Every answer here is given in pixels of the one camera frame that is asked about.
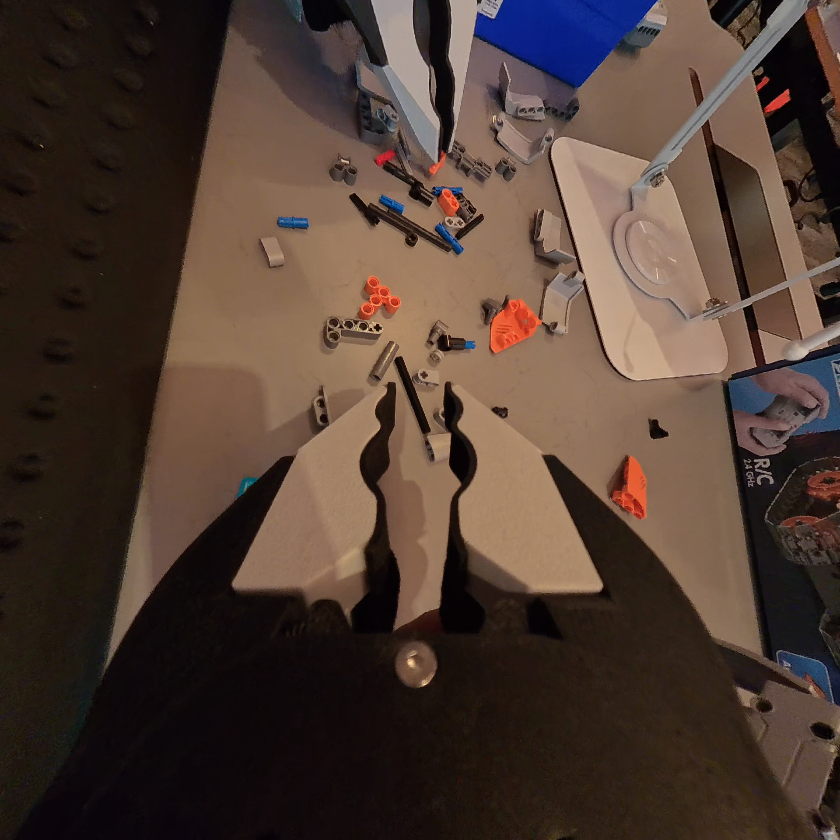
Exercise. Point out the orange connector cluster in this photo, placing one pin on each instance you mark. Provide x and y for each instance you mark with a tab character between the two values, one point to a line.
380	298

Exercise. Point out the grey angled pin connector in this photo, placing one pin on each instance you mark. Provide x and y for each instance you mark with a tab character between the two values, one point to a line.
438	331

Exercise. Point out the small dark grey connector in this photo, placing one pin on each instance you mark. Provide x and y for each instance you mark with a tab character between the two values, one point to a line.
506	167

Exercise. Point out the blue storage bin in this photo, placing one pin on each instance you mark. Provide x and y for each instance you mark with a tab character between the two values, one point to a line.
558	39

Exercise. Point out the short dark grey angled beam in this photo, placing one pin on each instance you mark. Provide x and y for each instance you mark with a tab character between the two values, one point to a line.
371	124

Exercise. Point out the white book stand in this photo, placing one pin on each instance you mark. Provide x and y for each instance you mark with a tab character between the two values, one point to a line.
604	262

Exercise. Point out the dark grey tube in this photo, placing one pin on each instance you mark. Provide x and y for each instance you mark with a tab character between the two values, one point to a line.
384	361

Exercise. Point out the orange two-hole block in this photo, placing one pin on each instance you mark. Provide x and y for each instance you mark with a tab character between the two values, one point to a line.
449	201

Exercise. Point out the dark grey L-shaped beam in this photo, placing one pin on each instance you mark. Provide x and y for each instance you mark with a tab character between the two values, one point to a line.
351	330

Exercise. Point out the light grey curved panel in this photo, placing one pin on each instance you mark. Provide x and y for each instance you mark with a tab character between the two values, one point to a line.
518	141
561	298
369	82

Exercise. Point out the small assembly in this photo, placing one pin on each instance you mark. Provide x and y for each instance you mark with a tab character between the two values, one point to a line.
321	407

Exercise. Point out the dark grey angled connector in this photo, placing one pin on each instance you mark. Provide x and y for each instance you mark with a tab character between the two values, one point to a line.
492	310

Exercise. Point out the small black clip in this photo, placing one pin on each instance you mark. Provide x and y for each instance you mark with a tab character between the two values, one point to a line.
657	429

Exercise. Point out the black connector with blue pin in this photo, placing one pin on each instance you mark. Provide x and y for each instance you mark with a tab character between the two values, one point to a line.
454	342

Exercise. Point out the teal plastic piece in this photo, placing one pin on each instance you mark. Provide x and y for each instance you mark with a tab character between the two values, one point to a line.
247	487

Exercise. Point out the short black axle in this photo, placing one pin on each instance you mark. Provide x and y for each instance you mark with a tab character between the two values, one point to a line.
470	226

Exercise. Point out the small orange connector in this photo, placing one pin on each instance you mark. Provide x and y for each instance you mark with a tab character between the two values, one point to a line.
438	164

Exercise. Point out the pile of small technic pieces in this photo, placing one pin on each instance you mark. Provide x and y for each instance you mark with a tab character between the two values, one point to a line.
400	223

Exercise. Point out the light grey cross connector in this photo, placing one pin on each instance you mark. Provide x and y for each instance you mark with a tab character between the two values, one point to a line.
426	376

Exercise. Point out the grey toy hub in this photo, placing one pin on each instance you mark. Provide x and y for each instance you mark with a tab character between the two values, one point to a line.
643	29

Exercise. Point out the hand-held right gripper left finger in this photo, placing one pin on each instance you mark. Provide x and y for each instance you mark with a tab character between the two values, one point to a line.
308	525

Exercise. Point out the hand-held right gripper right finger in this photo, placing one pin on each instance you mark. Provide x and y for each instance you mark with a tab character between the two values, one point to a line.
531	525

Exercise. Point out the small light grey block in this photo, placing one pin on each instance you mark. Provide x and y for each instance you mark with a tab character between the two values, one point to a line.
272	253

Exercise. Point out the light grey boxy panel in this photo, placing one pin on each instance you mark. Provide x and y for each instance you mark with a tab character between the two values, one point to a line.
551	239

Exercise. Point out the blue pin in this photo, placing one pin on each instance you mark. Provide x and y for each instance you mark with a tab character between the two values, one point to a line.
449	239
392	204
292	222
447	191

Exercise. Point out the orange flat panel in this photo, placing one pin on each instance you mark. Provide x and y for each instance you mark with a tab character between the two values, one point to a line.
515	328

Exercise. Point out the small light grey connector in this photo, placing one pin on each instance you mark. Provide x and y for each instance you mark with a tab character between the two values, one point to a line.
387	118

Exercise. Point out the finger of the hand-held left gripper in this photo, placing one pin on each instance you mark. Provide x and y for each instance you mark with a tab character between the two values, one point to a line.
403	65
463	52

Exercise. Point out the black dimpled pad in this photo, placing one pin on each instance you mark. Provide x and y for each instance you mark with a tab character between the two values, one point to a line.
98	328

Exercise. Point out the dark grey double cross block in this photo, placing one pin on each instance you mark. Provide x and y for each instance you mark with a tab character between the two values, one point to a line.
471	161

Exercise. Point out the short grey axle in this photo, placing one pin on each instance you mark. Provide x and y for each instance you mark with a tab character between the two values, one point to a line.
403	149

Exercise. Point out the dark grey straight beam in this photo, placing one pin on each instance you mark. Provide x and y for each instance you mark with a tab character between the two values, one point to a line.
561	108

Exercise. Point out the light grey wing panel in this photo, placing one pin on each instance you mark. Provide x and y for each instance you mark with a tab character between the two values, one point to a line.
436	446

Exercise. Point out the long black axle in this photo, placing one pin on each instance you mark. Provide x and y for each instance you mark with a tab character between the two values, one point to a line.
412	394

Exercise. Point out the orange curved panel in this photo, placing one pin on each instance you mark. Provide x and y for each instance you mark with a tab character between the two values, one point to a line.
630	489

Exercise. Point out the light grey panel with holes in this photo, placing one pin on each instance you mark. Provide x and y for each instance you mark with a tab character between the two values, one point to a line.
518	98

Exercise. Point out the dark grey pin block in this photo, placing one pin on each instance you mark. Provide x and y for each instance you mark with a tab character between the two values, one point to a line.
467	207

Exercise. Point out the dark grey double connector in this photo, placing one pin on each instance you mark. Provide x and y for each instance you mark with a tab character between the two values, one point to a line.
343	170

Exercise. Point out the printed toy box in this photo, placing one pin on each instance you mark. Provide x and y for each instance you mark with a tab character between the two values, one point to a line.
787	525

